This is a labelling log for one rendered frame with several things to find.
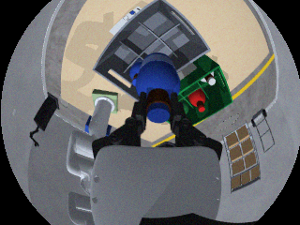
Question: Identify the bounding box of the white bottle with grey label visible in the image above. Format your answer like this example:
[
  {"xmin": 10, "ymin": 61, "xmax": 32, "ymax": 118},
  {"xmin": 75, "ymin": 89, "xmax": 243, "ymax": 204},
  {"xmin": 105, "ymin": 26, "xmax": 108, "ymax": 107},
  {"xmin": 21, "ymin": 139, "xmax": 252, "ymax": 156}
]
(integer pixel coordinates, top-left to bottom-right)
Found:
[{"xmin": 201, "ymin": 71, "xmax": 216, "ymax": 85}]

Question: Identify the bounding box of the blue bottle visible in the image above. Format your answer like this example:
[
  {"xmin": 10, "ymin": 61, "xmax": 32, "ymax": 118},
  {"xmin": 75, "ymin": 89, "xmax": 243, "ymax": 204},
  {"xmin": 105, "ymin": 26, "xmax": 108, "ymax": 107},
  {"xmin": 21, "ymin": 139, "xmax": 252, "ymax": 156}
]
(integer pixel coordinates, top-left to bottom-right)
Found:
[
  {"xmin": 136, "ymin": 52, "xmax": 181, "ymax": 123},
  {"xmin": 129, "ymin": 58, "xmax": 143, "ymax": 86}
]

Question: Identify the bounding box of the white paper pick list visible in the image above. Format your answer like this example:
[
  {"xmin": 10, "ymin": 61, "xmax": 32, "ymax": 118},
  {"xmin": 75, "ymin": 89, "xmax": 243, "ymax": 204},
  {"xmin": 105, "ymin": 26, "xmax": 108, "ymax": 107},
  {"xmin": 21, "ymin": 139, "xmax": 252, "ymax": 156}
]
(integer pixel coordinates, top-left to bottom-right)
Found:
[{"xmin": 109, "ymin": 7, "xmax": 141, "ymax": 35}]

